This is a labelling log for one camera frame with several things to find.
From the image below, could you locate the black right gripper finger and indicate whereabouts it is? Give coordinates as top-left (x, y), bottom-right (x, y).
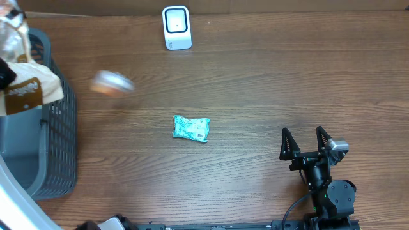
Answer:
top-left (316, 126), bottom-right (332, 151)
top-left (279, 127), bottom-right (301, 160)

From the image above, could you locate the beige brown snack bag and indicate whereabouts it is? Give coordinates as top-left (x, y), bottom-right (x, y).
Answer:
top-left (1, 0), bottom-right (64, 116)

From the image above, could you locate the teal snack packet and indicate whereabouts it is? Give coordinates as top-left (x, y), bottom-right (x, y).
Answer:
top-left (173, 115), bottom-right (210, 142)

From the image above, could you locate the orange white small box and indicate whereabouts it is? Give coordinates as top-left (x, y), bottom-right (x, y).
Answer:
top-left (90, 70), bottom-right (135, 97)

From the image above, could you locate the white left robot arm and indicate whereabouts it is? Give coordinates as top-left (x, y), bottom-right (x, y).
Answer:
top-left (1, 59), bottom-right (125, 230)

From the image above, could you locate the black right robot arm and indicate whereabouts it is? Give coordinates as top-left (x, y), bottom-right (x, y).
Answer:
top-left (278, 126), bottom-right (360, 230)

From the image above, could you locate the white barcode scanner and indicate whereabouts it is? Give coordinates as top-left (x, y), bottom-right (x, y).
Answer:
top-left (162, 5), bottom-right (192, 50)

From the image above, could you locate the grey plastic mesh basket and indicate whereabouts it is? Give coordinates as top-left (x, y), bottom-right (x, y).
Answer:
top-left (1, 29), bottom-right (77, 201)

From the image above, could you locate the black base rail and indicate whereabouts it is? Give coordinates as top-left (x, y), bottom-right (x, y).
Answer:
top-left (135, 220), bottom-right (305, 230)

